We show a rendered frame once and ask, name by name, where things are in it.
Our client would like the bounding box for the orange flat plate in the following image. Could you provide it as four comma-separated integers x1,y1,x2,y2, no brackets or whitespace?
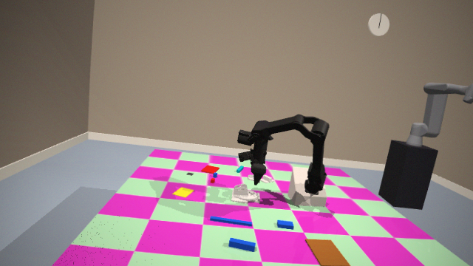
305,239,350,266

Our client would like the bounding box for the yellow rectangular plate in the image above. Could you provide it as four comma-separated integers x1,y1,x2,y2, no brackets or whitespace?
173,187,193,197

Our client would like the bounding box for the red rectangular plate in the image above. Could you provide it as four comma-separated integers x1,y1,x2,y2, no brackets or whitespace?
201,166,219,174

